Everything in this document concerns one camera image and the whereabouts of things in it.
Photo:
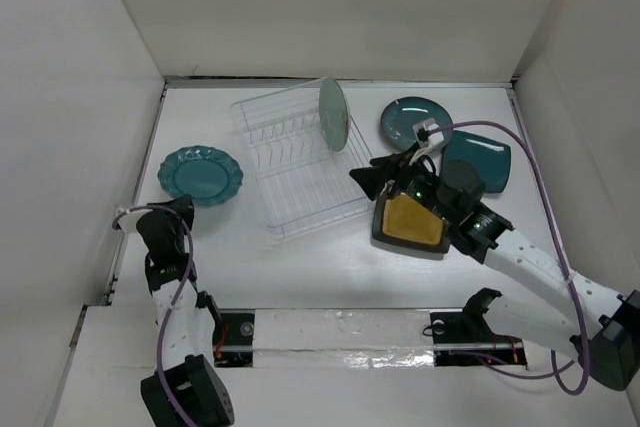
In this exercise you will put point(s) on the dark blue round plate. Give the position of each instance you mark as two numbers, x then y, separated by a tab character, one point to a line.
399	117

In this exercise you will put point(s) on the metal rail bar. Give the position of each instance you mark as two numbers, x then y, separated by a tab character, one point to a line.
496	346

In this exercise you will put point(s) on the brown square plate black rim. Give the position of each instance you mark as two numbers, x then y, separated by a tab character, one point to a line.
402	223

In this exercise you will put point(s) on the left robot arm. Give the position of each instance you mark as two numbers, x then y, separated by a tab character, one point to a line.
184	389

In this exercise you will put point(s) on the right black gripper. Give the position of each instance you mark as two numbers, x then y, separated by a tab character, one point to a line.
394	167

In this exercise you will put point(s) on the teal scalloped plate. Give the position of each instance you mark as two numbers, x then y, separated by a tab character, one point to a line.
210	176

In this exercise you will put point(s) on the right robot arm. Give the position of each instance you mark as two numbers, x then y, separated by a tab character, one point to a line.
591	324

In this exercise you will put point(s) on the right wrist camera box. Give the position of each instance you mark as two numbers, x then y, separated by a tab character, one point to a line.
427	137

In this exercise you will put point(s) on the teal square plate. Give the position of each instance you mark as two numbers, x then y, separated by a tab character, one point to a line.
491	159

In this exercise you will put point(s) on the clear white dish rack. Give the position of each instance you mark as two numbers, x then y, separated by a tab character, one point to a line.
303	185

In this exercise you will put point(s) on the light green floral plate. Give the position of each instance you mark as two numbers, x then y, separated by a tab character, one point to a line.
333	114

